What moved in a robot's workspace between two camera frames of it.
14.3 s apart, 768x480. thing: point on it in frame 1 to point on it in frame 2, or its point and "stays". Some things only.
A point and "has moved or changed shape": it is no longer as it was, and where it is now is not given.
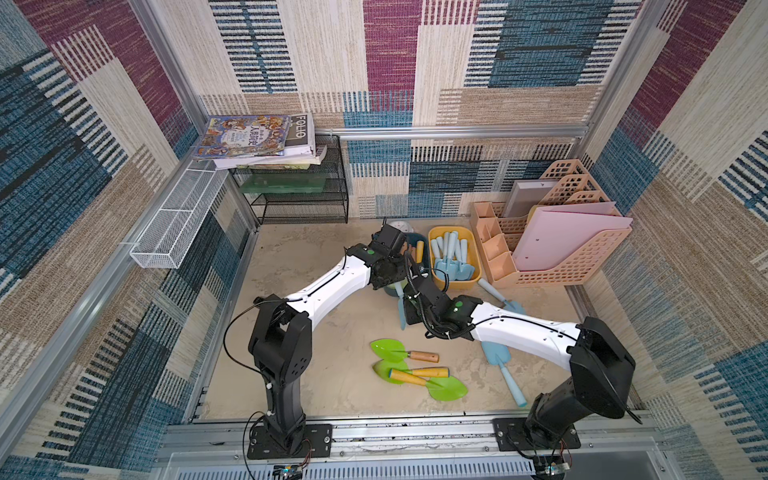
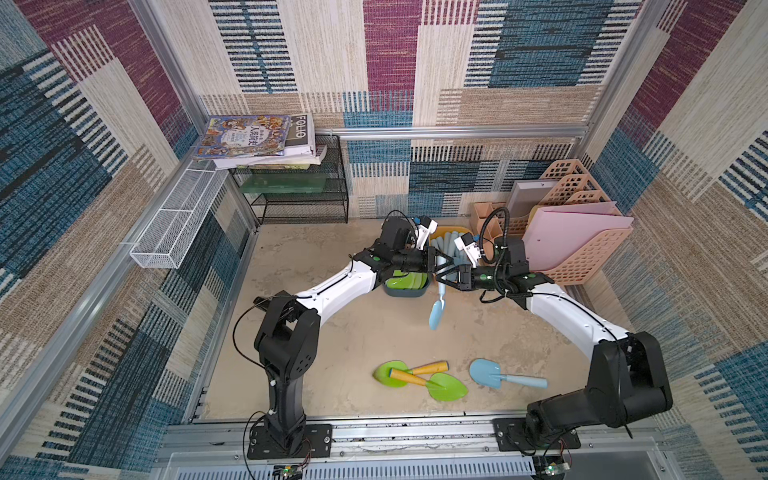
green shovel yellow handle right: x=441 y=388 stays
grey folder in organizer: x=525 y=194 stays
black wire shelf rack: x=316 y=195 stays
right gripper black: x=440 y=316 to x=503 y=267
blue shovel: x=498 y=354 has moved or changed shape
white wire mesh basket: x=171 y=232 stays
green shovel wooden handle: x=396 y=351 has moved or changed shape
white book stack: x=299 y=150 stays
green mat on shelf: x=282 y=183 stays
